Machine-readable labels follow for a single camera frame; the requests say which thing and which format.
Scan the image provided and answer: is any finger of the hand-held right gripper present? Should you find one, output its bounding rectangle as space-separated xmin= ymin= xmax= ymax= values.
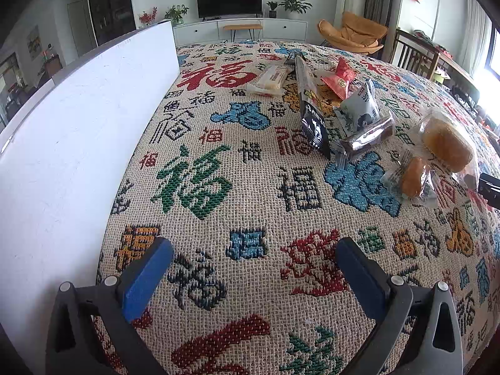
xmin=478 ymin=172 xmax=500 ymax=204

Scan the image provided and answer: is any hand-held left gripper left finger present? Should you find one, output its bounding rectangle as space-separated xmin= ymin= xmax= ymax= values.
xmin=46 ymin=237 xmax=174 ymax=375

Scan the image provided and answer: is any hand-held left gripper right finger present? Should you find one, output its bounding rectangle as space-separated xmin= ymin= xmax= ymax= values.
xmin=335 ymin=237 xmax=465 ymax=375

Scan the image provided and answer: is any large bread clear packet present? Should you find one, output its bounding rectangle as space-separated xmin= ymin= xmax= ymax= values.
xmin=414 ymin=108 xmax=480 ymax=188

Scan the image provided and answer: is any small bread clear packet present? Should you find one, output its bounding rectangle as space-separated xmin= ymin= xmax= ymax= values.
xmin=381 ymin=147 xmax=440 ymax=208

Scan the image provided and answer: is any dark brown snack packet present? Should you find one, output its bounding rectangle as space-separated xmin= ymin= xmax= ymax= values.
xmin=331 ymin=112 xmax=396 ymax=165

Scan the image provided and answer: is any white storage box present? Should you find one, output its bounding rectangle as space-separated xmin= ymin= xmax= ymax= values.
xmin=0 ymin=19 xmax=181 ymax=375

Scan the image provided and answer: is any grey white snack packet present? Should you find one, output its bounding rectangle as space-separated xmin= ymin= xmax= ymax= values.
xmin=334 ymin=79 xmax=379 ymax=133

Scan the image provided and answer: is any black long snack packet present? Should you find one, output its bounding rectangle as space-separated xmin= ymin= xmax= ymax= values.
xmin=284 ymin=49 xmax=333 ymax=161

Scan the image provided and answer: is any red snack packet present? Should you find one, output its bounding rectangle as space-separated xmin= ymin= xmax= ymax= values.
xmin=320 ymin=57 xmax=358 ymax=101

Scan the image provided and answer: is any cream long snack packet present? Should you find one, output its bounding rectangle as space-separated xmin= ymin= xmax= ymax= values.
xmin=245 ymin=62 xmax=294 ymax=97

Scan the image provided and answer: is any wooden dining table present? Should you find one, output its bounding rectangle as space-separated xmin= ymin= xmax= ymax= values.
xmin=414 ymin=29 xmax=482 ymax=104

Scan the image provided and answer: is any bright window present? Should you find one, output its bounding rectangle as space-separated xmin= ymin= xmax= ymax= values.
xmin=482 ymin=16 xmax=500 ymax=84

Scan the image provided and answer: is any printed woven tablecloth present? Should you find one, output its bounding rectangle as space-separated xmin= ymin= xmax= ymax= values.
xmin=92 ymin=39 xmax=500 ymax=375

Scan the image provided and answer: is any dark wooden chair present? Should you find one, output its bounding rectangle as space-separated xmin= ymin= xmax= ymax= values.
xmin=388 ymin=27 xmax=440 ymax=79

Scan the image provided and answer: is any pale window curtain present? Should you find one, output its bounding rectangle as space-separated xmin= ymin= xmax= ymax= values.
xmin=459 ymin=0 xmax=493 ymax=79

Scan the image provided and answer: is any orange lounge chair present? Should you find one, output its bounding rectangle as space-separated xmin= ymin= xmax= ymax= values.
xmin=317 ymin=12 xmax=388 ymax=56

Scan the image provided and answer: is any white television cabinet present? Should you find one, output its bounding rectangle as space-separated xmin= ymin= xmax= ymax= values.
xmin=173 ymin=17 xmax=308 ymax=47

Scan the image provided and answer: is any red flower bouquet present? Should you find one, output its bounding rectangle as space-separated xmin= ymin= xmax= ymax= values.
xmin=138 ymin=7 xmax=158 ymax=28

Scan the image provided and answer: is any green potted plant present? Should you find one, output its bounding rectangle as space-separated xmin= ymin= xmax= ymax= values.
xmin=165 ymin=4 xmax=190 ymax=26

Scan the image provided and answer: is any wooden stool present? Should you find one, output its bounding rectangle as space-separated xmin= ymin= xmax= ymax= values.
xmin=222 ymin=24 xmax=263 ymax=42

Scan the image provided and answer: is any large leafy potted plant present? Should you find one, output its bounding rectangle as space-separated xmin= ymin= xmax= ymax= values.
xmin=278 ymin=0 xmax=313 ymax=20

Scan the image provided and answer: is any dark glass cabinet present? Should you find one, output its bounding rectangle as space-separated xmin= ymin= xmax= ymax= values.
xmin=86 ymin=0 xmax=136 ymax=47

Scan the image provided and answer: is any black television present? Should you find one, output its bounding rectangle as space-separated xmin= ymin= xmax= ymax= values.
xmin=196 ymin=0 xmax=263 ymax=19

